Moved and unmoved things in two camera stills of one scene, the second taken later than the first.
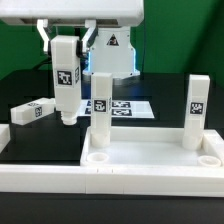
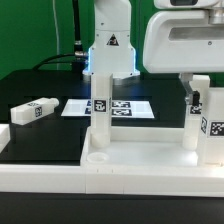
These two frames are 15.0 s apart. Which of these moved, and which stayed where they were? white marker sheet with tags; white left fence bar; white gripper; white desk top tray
Moved: white gripper
Stayed: white left fence bar; white desk top tray; white marker sheet with tags
